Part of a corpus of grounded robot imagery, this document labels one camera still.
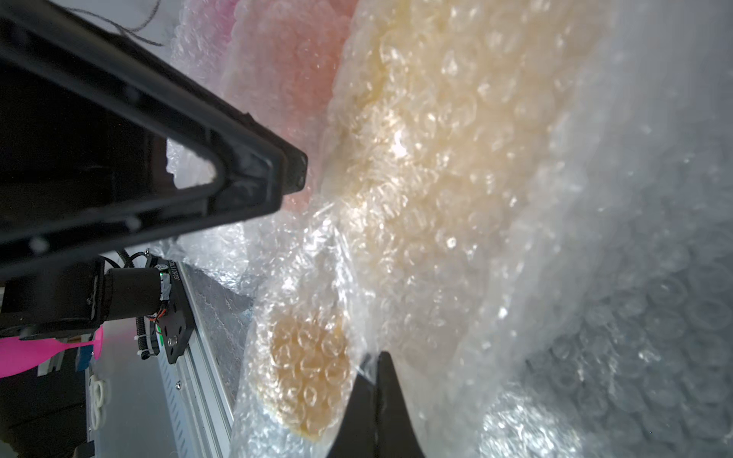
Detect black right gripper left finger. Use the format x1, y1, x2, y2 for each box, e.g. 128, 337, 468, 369
326, 374, 377, 458

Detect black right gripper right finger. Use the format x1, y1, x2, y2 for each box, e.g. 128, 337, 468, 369
375, 351, 425, 458

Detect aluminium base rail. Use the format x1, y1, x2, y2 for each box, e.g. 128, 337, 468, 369
160, 264, 252, 457

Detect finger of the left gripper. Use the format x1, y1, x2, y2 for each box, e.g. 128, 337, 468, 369
1, 1, 307, 279

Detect pink glass in bubble wrap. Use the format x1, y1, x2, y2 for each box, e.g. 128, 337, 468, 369
166, 0, 237, 189

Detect orange glass in bubble wrap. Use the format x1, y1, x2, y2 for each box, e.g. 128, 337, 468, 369
221, 1, 357, 211

